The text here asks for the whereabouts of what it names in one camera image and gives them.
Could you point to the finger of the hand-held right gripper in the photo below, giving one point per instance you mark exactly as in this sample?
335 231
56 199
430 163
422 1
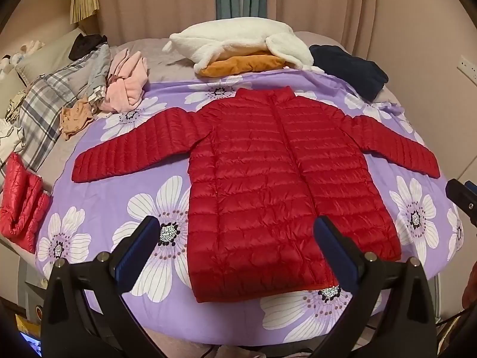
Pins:
462 197

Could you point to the beige curtain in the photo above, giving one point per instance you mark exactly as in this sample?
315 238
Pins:
156 3

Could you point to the navy fleece garment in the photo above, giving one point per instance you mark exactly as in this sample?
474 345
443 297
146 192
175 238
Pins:
350 67

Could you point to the tan garment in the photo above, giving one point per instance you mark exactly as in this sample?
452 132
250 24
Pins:
76 119

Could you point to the glossy red puffer garment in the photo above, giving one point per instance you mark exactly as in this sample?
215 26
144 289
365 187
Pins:
20 201

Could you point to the cream printed cloth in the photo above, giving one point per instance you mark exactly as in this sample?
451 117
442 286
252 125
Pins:
16 104

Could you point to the grey-green pillow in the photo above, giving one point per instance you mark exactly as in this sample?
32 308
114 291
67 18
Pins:
48 54

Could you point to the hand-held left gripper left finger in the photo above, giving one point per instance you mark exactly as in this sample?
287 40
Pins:
136 253

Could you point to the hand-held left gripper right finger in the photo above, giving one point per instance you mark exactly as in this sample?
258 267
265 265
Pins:
337 253

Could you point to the white wall socket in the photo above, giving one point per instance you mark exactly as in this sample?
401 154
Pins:
468 68

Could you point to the red puffer jacket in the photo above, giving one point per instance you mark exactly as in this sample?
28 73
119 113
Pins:
261 175

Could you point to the yellow fringed hanging cloth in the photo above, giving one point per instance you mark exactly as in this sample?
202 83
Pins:
85 2

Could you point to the grey striped garment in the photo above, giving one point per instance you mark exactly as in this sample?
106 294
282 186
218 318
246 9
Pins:
98 67

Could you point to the plush toys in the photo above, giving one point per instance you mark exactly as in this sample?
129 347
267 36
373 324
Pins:
29 46

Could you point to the orange garment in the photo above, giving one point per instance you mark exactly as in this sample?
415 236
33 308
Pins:
242 65

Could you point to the black garment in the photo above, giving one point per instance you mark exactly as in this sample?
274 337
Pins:
87 44

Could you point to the white fleece garment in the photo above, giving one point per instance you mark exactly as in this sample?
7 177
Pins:
231 39

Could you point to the small lit screen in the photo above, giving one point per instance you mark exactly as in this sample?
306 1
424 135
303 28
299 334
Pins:
30 343

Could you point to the purple floral bedsheet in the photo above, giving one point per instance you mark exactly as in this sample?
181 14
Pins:
123 179

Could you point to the pink garment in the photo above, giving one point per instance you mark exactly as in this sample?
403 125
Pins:
125 82

